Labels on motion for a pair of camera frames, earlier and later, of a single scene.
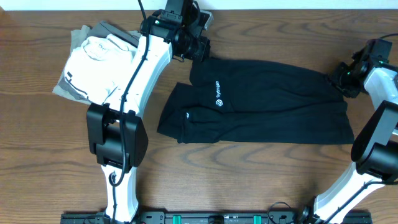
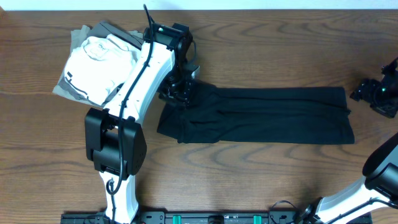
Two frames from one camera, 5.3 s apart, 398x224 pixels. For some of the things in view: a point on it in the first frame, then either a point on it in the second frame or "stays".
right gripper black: [335, 76] → [367, 89]
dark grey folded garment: [100, 28] stays
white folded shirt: [96, 66] stays
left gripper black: [204, 46] → [183, 99]
